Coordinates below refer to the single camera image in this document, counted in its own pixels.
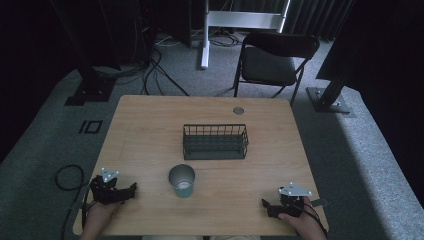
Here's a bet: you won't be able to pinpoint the dark wire basket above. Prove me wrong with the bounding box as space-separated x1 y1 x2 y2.
182 123 250 161

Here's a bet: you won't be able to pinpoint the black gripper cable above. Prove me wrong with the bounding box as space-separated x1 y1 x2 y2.
293 199 330 240

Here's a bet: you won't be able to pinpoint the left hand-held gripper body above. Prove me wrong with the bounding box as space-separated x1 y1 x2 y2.
89 167 132 205

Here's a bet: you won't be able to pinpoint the black folding chair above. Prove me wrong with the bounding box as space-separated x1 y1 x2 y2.
232 31 321 106

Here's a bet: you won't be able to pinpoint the white metal stand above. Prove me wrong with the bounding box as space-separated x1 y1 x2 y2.
199 0 292 71

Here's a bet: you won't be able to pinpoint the dark curtain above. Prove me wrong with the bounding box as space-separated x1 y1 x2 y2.
285 0 356 42

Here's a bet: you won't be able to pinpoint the person's right hand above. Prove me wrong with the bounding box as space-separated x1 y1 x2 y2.
277 196 323 236

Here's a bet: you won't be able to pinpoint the person's left hand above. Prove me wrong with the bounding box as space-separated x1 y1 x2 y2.
85 200 122 233

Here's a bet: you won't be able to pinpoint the black metal stand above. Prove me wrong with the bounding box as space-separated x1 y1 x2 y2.
49 0 118 107
305 56 355 117

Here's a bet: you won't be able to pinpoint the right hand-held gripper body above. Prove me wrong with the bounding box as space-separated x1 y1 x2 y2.
277 181 314 218

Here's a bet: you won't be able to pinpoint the black looped cable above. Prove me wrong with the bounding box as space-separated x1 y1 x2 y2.
54 164 87 240

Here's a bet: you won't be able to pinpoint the teal metal cup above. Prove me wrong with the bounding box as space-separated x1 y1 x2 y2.
168 163 197 199

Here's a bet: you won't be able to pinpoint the black floor cables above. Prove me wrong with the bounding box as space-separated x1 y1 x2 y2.
140 45 191 98

